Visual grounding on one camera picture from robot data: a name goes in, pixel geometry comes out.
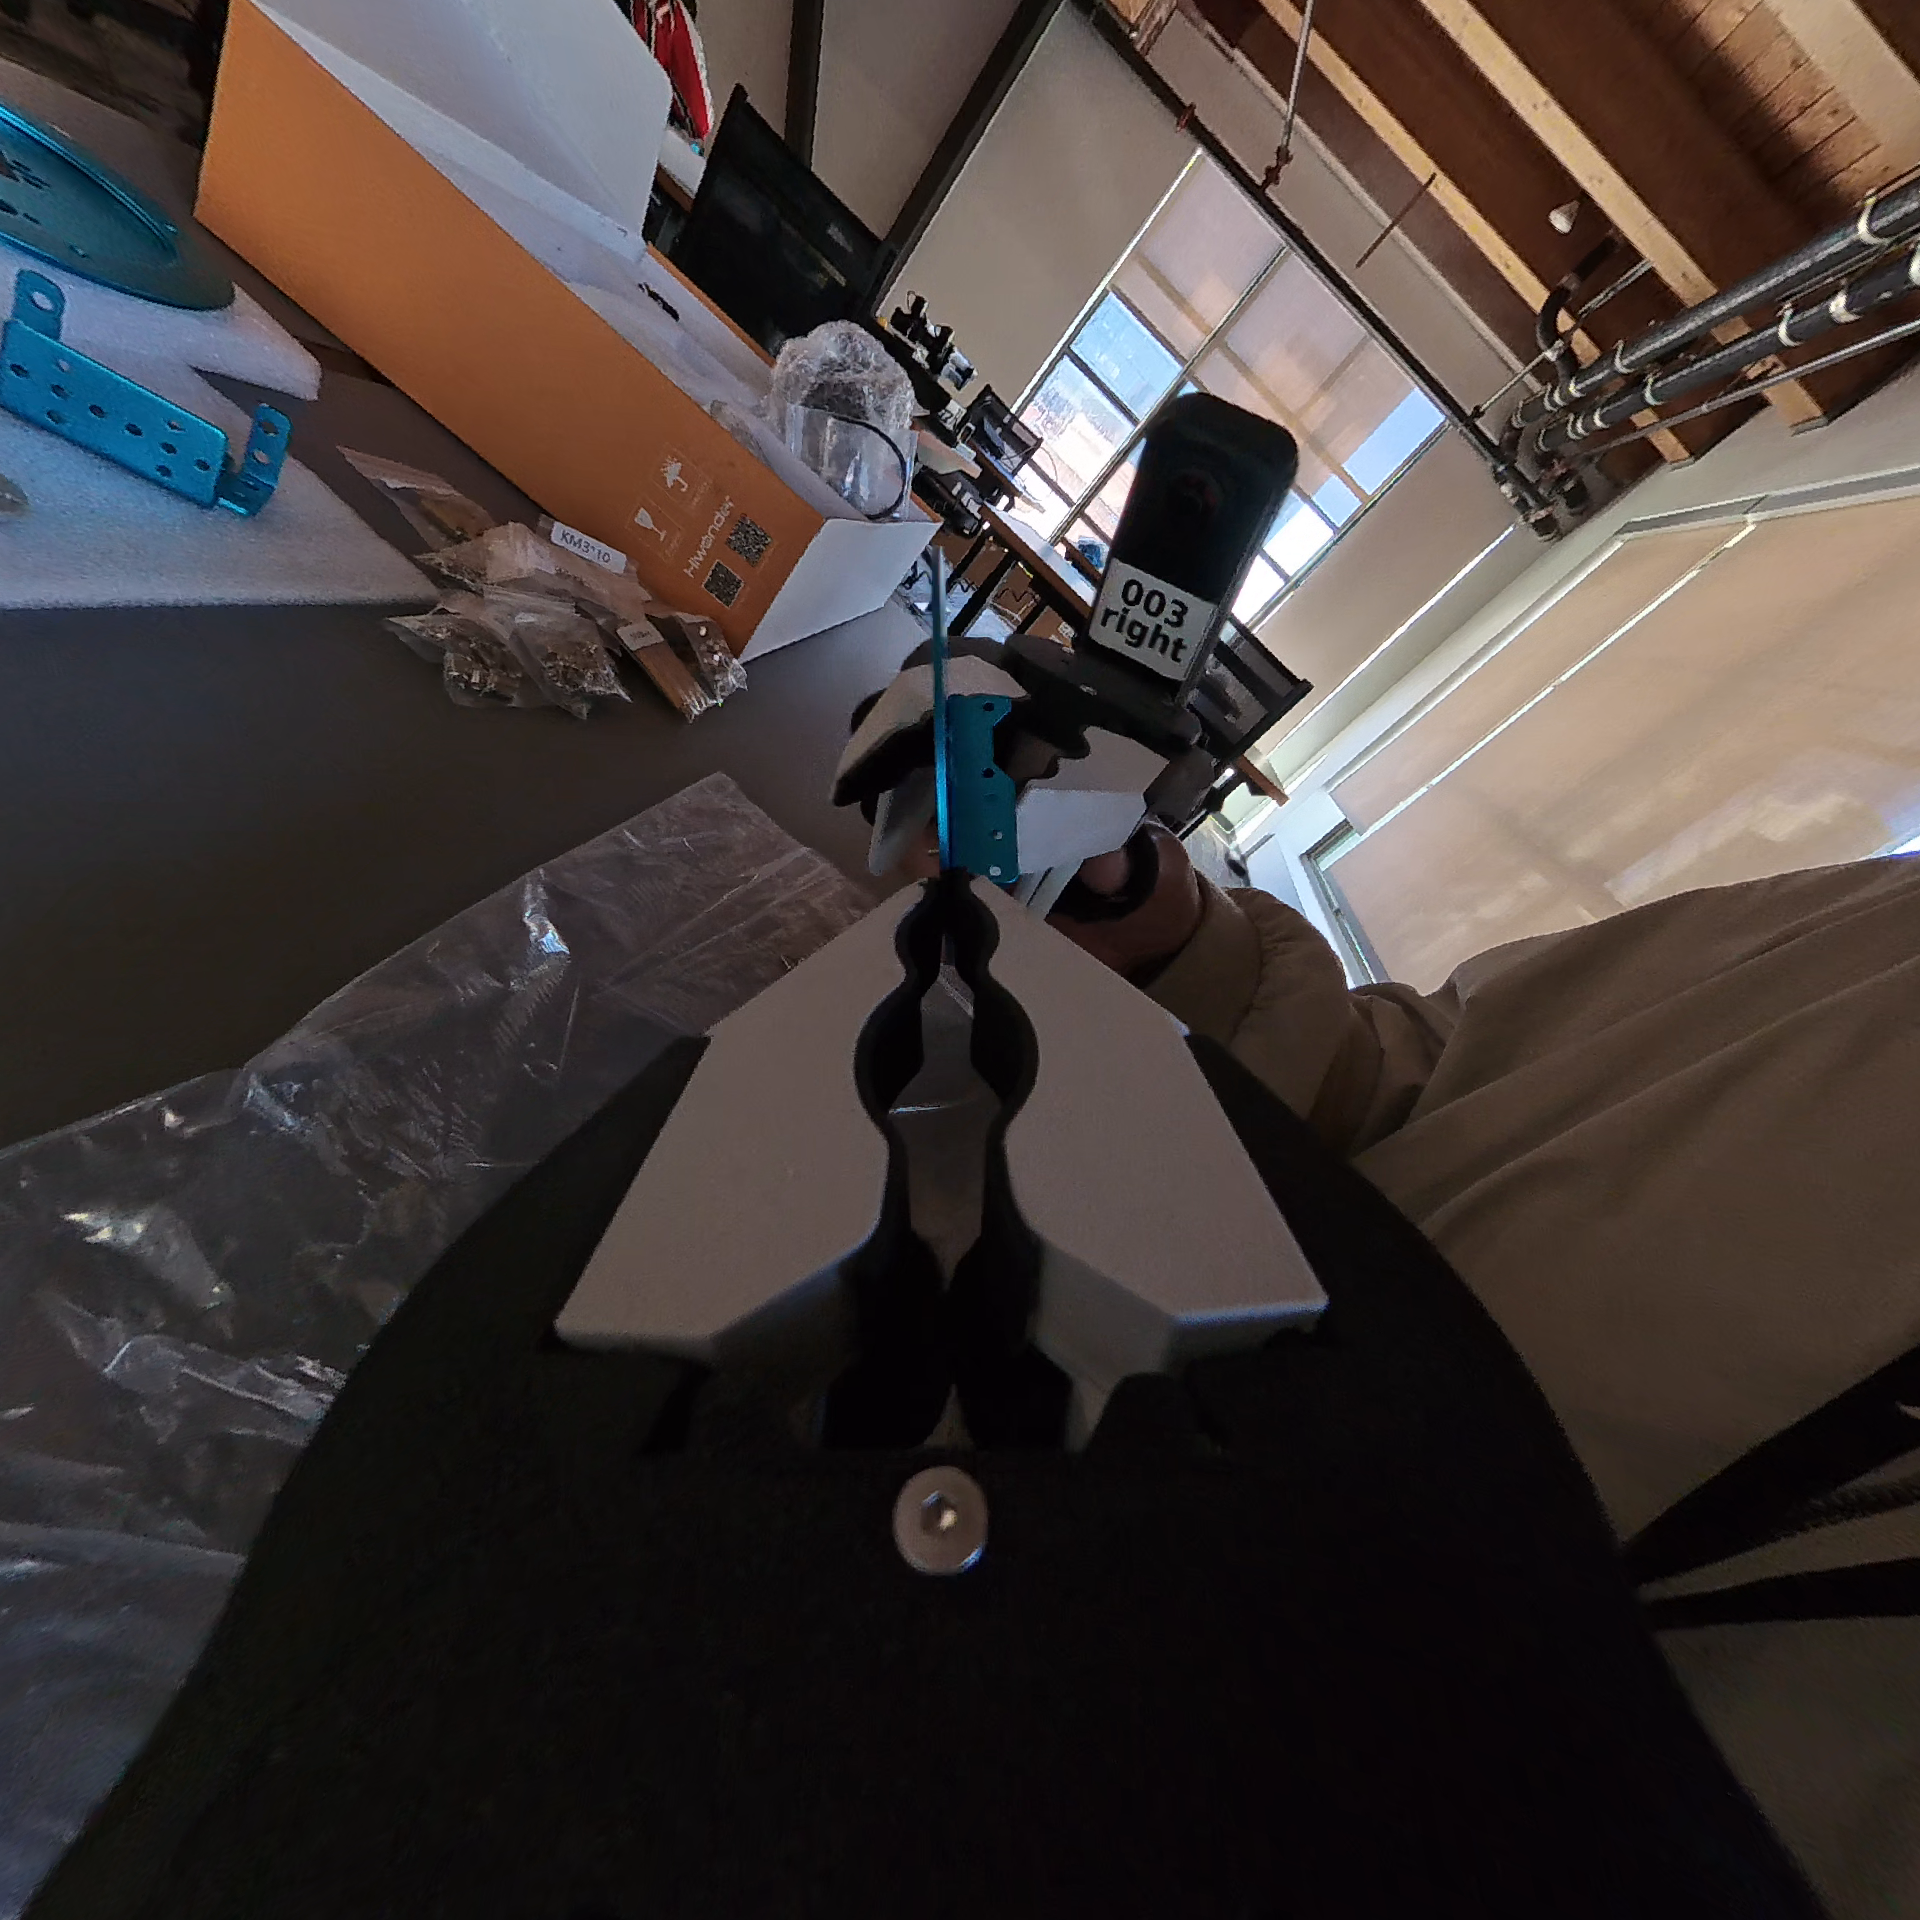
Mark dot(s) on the person's right hand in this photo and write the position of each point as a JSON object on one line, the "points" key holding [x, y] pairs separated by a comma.
{"points": [[1159, 943]]}

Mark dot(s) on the person's striped clothing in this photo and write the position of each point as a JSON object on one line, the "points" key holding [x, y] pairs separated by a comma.
{"points": [[1801, 1575]]}

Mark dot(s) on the teal round metal plate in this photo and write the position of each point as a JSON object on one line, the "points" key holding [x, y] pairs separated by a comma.
{"points": [[942, 674]]}

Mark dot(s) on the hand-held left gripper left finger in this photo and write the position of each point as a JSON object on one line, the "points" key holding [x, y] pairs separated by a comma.
{"points": [[750, 1184]]}

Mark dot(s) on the pile of small hardware bags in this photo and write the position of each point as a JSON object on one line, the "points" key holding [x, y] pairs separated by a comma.
{"points": [[555, 631]]}

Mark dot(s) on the white foam sheet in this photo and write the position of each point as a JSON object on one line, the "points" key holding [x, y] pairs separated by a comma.
{"points": [[151, 555]]}

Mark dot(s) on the orange cardboard box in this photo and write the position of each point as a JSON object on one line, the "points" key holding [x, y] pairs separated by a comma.
{"points": [[450, 301]]}

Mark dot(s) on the large window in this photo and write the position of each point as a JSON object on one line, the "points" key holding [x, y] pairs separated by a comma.
{"points": [[1321, 375]]}

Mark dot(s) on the black monitor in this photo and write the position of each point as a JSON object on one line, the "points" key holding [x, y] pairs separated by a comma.
{"points": [[764, 224]]}

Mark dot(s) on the bubble wrap packet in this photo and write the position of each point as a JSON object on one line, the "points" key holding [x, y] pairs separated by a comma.
{"points": [[840, 391]]}

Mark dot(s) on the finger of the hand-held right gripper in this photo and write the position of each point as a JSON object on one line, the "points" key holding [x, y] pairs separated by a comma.
{"points": [[893, 721], [1080, 810]]}

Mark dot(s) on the person's right forearm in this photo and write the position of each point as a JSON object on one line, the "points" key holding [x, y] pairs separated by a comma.
{"points": [[1651, 1080]]}

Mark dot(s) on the grey desk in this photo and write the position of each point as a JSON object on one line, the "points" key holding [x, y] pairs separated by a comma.
{"points": [[224, 841]]}

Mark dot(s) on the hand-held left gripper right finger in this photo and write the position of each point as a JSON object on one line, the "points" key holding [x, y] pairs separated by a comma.
{"points": [[1154, 1184]]}

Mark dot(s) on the wood-edged table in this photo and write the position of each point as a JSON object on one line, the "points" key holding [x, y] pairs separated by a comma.
{"points": [[1080, 600]]}

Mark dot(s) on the perforated blue U bracket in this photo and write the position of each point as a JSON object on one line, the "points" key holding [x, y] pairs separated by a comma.
{"points": [[105, 405]]}

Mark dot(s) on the blue square metal bracket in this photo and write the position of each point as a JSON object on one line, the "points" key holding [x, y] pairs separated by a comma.
{"points": [[987, 794]]}

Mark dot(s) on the clear plastic bag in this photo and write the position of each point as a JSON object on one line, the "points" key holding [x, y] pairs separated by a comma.
{"points": [[300, 1200]]}

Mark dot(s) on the black ceiling pipes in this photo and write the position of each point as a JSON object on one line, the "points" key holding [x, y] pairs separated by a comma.
{"points": [[1724, 330]]}

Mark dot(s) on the red white object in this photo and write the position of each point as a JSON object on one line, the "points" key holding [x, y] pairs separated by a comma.
{"points": [[669, 45]]}

